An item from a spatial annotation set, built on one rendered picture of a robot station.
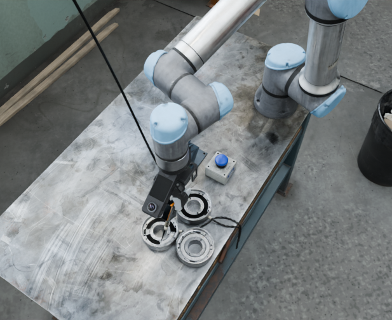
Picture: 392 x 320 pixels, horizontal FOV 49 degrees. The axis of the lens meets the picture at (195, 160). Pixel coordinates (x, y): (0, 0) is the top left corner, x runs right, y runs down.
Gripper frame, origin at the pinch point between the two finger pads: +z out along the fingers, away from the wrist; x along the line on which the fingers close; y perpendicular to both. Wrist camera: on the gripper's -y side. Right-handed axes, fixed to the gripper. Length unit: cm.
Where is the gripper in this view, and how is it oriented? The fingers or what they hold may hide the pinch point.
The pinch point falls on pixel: (171, 206)
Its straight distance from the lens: 113.6
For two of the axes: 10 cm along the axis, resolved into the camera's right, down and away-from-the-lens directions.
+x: -8.5, -4.4, 3.0
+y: 5.3, -7.1, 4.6
